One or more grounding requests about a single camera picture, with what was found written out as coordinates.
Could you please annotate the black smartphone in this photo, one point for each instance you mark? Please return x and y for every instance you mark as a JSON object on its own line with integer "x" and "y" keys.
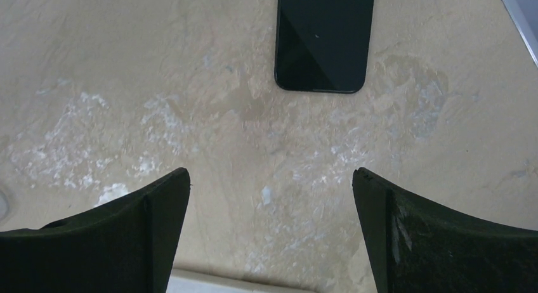
{"x": 322, "y": 46}

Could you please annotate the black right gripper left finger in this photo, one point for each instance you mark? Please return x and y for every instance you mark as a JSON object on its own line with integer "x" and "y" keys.
{"x": 125, "y": 245}

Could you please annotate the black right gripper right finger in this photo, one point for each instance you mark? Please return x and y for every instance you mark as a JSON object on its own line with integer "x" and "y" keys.
{"x": 417, "y": 245}

